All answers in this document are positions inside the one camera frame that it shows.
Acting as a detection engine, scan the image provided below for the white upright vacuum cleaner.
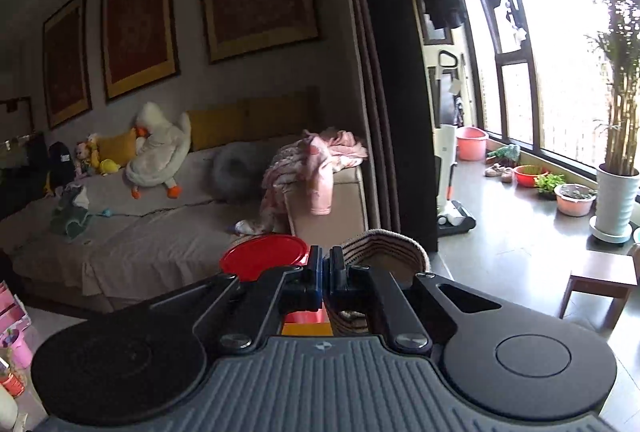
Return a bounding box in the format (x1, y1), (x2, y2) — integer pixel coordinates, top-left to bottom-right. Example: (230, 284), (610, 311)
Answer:
(428, 49), (476, 237)

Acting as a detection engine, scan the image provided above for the left framed red picture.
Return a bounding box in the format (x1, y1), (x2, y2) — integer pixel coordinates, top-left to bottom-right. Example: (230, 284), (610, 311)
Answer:
(42, 0), (92, 129)

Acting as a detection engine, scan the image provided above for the striped knit sweater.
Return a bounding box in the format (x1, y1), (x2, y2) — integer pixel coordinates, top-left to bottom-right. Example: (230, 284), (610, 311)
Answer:
(326, 229), (432, 337)

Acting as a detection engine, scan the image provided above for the mustard back cushion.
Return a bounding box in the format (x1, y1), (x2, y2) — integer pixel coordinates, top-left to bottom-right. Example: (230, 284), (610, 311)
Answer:
(188, 87), (322, 151)

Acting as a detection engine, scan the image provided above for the red round stool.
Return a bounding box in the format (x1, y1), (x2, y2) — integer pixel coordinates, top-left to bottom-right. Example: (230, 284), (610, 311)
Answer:
(218, 233), (327, 325)

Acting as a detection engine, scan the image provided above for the small wooden stool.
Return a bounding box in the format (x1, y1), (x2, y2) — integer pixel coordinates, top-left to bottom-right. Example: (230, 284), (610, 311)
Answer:
(559, 251), (639, 330)

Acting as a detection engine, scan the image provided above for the green plush toy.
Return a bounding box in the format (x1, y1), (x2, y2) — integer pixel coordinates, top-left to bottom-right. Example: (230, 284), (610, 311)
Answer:
(50, 185), (91, 240)

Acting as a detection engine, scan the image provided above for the dark curtain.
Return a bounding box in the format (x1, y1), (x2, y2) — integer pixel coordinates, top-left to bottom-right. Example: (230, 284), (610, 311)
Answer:
(351, 0), (438, 253)

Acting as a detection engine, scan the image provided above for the middle framed red picture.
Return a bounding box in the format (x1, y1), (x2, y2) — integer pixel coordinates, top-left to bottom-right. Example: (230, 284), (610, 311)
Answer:
(100, 0), (180, 102)

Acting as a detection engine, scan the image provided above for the green leafy plant tray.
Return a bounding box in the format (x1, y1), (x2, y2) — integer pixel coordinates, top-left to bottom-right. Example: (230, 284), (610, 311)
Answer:
(534, 172), (565, 200)

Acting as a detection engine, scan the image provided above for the pink basin with contents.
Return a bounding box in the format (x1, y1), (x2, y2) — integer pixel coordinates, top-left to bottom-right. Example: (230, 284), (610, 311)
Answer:
(554, 184), (597, 217)

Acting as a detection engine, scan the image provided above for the potted bamboo palm plant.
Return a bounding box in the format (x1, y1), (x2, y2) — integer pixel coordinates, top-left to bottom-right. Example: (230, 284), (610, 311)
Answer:
(594, 0), (639, 176)

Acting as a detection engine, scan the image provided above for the pink clothes pile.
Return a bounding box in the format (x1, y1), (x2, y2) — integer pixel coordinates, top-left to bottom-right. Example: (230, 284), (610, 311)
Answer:
(234, 129), (368, 236)

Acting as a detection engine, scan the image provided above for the white plant pot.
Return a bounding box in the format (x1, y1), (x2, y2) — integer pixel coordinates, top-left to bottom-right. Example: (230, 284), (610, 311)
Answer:
(589, 164), (639, 244)

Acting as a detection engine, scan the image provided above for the white goose plush toy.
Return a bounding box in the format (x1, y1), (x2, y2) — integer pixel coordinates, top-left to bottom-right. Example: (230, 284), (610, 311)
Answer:
(125, 102), (191, 199)

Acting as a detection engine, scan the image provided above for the grey ring cushion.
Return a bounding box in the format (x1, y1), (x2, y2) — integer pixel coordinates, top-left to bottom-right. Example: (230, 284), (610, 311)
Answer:
(212, 141), (267, 202)

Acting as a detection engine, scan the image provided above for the pink bucket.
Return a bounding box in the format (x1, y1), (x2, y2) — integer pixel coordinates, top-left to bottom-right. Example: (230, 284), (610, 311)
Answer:
(456, 126), (488, 162)

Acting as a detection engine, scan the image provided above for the pink storage box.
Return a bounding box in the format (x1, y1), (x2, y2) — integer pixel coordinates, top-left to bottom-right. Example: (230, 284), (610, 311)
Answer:
(0, 281), (32, 369)

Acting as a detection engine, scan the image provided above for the grey covered sofa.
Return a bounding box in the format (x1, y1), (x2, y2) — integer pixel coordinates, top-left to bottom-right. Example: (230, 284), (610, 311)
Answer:
(1, 135), (367, 313)

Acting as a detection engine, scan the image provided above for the black penguin plush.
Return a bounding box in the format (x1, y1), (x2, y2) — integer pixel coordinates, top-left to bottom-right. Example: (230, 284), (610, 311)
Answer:
(46, 141), (75, 196)

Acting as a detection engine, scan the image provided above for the yellow plush toy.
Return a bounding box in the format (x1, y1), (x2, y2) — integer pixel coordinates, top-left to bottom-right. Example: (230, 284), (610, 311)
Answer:
(74, 129), (137, 178)

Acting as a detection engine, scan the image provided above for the red plastic basin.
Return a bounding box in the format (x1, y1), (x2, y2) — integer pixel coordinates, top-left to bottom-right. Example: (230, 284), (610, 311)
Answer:
(513, 164), (549, 188)

